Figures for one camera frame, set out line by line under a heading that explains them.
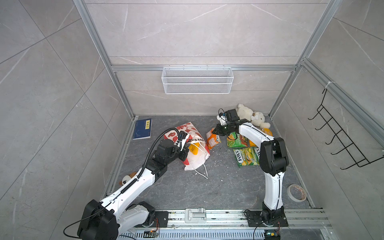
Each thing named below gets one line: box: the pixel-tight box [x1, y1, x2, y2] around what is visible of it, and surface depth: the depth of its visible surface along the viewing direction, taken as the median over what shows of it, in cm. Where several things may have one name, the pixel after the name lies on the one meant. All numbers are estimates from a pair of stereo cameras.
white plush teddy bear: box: [236, 103, 271, 129], surface depth 112 cm
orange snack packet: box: [206, 127, 222, 150], surface depth 97 cm
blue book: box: [132, 118, 153, 140], surface depth 113 cm
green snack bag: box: [226, 131, 250, 148], surface depth 102 cm
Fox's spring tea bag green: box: [233, 147, 261, 168], surface depth 95 cm
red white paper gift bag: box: [164, 121, 210, 171], surface depth 88 cm
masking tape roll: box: [287, 184, 307, 202], surface depth 83 cm
